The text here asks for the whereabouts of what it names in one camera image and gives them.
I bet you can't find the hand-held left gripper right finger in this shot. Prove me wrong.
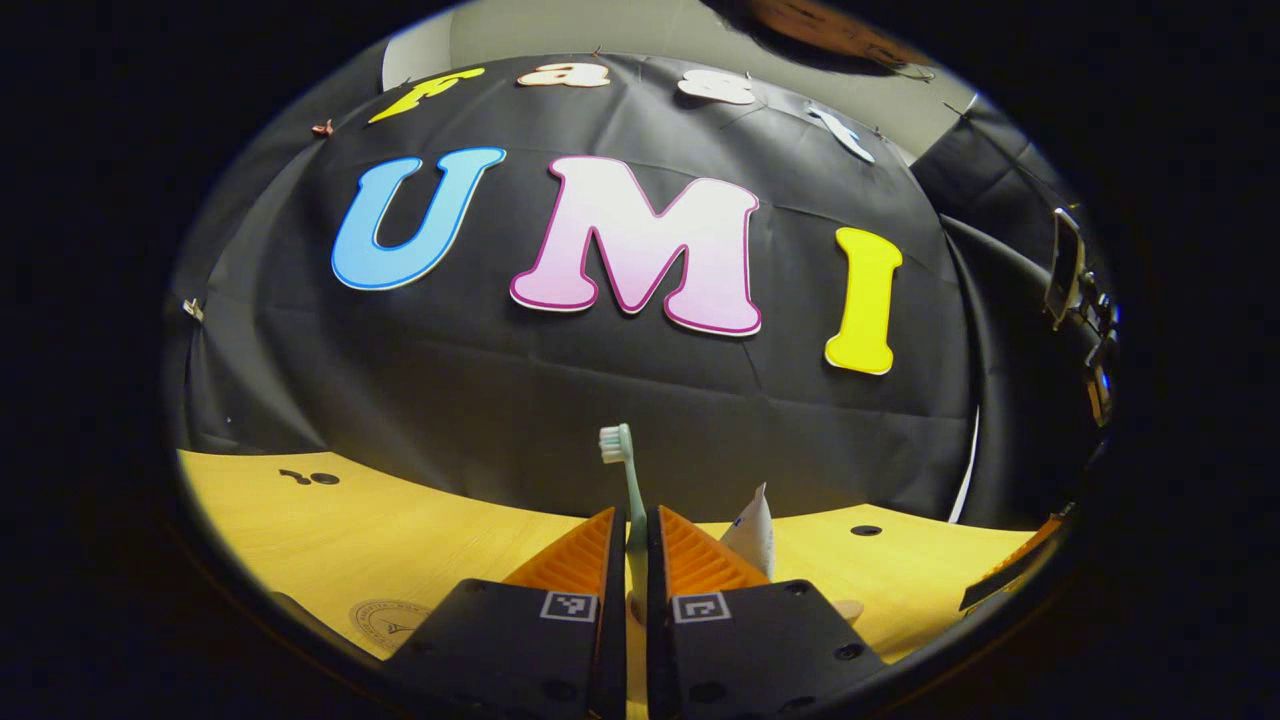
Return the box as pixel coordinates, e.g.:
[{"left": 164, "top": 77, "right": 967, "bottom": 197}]
[{"left": 646, "top": 505, "right": 889, "bottom": 720}]

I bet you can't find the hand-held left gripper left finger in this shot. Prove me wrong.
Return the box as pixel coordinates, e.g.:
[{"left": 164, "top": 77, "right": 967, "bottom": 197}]
[{"left": 383, "top": 506, "right": 629, "bottom": 720}]

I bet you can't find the white toothpaste tube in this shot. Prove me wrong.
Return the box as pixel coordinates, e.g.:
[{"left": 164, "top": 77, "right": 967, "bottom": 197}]
[{"left": 720, "top": 483, "right": 776, "bottom": 581}]

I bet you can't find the pale green toothbrush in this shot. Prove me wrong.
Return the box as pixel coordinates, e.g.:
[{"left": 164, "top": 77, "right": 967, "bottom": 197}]
[{"left": 598, "top": 423, "right": 651, "bottom": 611}]

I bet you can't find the round brown coaster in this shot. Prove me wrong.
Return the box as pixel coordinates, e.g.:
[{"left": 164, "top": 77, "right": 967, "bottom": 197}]
[{"left": 348, "top": 598, "right": 433, "bottom": 653}]

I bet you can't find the black backdrop cloth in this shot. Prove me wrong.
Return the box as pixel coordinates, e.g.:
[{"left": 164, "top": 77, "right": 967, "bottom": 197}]
[{"left": 165, "top": 50, "right": 1111, "bottom": 531}]

